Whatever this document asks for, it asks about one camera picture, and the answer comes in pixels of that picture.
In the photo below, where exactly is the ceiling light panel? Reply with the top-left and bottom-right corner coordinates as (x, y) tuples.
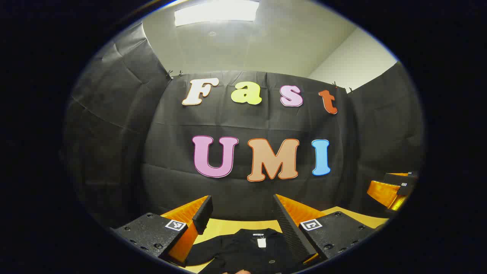
(174, 0), (260, 27)

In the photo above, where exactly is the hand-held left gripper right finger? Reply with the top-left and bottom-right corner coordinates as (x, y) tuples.
(272, 194), (381, 265)

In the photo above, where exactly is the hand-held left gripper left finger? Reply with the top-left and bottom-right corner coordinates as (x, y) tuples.
(110, 195), (213, 268)

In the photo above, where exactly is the black button shirt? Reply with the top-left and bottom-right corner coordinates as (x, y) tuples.
(185, 228), (305, 274)

